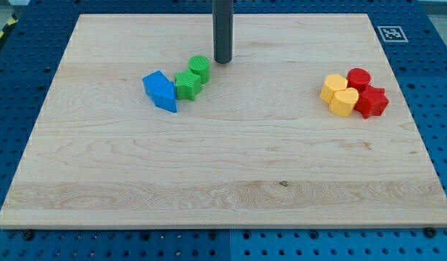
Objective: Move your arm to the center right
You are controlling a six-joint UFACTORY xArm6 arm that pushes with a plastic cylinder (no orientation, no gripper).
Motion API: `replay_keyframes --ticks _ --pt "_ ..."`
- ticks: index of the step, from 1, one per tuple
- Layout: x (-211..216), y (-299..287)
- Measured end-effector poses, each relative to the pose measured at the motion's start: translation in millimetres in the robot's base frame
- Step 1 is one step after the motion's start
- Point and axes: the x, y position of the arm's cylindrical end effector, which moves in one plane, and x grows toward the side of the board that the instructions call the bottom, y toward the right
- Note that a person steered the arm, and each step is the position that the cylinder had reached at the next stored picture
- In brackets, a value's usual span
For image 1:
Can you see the red cylinder block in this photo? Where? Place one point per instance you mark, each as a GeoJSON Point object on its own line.
{"type": "Point", "coordinates": [358, 78]}

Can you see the green star block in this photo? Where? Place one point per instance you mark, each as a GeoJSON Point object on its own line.
{"type": "Point", "coordinates": [187, 85]}

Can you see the red star block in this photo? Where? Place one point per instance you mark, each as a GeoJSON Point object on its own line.
{"type": "Point", "coordinates": [372, 102]}

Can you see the black bolt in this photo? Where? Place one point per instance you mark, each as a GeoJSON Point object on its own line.
{"type": "Point", "coordinates": [430, 232]}
{"type": "Point", "coordinates": [27, 235]}

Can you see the light wooden board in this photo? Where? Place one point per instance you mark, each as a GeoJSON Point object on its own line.
{"type": "Point", "coordinates": [258, 148]}

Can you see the green cylinder block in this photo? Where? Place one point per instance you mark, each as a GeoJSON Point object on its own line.
{"type": "Point", "coordinates": [200, 65]}

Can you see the blue triangular prism block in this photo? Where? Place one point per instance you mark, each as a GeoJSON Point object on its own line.
{"type": "Point", "coordinates": [164, 97]}

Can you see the black bolt left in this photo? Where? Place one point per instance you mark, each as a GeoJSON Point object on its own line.
{"type": "Point", "coordinates": [27, 235]}

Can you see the blue cube block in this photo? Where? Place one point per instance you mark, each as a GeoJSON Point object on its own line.
{"type": "Point", "coordinates": [153, 81]}

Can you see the yellow heart block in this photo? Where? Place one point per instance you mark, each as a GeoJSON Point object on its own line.
{"type": "Point", "coordinates": [343, 102]}

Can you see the yellow hexagon block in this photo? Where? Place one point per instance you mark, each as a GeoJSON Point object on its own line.
{"type": "Point", "coordinates": [332, 83]}

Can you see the black bolt right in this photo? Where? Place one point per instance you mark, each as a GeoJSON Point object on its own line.
{"type": "Point", "coordinates": [430, 232]}

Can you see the yellow black hazard tape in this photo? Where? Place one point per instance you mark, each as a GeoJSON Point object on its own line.
{"type": "Point", "coordinates": [7, 29]}

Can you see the white fiducial marker tag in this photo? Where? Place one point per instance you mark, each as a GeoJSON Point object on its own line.
{"type": "Point", "coordinates": [392, 34]}

